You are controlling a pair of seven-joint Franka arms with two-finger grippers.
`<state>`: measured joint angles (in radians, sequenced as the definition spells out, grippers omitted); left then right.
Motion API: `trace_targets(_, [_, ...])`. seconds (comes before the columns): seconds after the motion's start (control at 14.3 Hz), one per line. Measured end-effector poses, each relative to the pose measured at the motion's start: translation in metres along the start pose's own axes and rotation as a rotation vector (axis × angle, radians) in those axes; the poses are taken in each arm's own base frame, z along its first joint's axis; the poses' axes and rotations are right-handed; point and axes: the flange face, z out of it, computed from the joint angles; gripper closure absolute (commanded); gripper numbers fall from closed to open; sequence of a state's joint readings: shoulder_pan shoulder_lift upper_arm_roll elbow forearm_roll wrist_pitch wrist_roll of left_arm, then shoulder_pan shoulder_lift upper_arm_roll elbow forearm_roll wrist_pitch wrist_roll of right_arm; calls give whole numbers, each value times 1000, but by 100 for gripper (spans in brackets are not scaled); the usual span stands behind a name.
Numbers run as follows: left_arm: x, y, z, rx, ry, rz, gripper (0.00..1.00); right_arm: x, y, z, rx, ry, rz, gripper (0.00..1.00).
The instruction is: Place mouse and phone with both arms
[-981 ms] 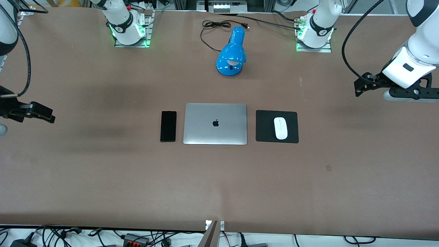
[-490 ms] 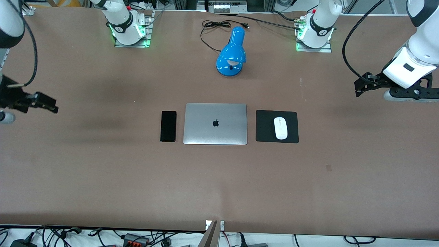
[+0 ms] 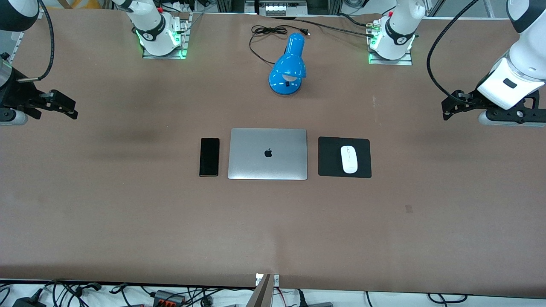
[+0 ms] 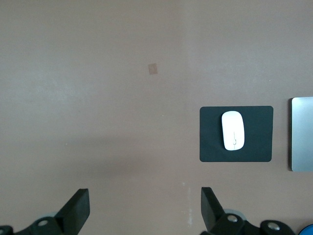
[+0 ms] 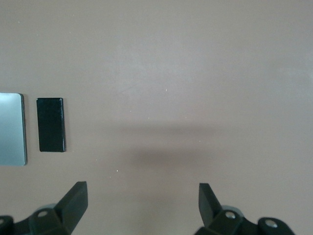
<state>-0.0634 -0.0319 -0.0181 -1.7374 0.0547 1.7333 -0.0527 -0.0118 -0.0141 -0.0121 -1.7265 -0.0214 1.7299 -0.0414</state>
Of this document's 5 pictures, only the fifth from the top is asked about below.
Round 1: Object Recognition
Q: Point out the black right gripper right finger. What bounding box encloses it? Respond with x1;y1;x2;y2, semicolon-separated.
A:
195;183;298;235

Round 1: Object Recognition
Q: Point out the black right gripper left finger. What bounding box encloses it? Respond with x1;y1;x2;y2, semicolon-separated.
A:
0;181;88;235

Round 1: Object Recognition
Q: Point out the silver laptop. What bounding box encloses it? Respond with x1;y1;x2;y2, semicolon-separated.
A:
0;93;28;166

